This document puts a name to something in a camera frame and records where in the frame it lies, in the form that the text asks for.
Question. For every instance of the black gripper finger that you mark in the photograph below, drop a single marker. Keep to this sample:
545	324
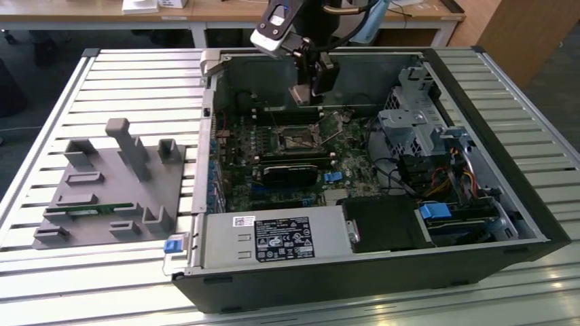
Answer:
305	71
326	78

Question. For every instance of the silver CPU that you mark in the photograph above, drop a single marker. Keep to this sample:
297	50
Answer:
301	95

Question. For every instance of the CPU socket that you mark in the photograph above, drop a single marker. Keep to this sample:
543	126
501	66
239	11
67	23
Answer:
297	141

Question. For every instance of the pale blue hanging cloth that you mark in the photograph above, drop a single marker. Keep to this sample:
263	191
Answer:
370	27

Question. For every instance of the silver drive cage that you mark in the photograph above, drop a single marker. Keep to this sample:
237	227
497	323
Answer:
399	119

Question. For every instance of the green motherboard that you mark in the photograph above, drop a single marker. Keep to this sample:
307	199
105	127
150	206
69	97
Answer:
349	163

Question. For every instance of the graphics card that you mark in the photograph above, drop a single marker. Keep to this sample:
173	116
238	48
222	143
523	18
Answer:
290	176

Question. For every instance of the silver heat sink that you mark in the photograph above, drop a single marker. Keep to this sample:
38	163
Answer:
335	194

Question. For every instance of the white box black label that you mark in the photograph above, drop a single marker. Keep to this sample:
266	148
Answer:
174	3

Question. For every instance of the wooden cabinet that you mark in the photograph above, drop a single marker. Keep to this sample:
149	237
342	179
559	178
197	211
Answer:
522	34

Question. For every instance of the blue disk carrier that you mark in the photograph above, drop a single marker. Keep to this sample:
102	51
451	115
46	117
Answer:
435	212

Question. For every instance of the silver power supply unit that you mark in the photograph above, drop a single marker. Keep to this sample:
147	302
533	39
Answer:
222	244

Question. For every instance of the wooden desk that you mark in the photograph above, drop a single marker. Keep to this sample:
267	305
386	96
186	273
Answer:
69	15

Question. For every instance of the grey parts rack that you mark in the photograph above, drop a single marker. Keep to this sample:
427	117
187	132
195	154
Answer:
114	203

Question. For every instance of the blue case latch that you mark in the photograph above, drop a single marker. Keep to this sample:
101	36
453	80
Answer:
173	247

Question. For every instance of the green RAM stick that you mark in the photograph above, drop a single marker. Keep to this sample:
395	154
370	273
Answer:
106	208

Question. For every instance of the black open PC case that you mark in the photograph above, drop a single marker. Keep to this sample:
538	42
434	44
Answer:
318	292

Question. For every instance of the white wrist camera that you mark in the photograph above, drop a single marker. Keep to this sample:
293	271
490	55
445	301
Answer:
273	34

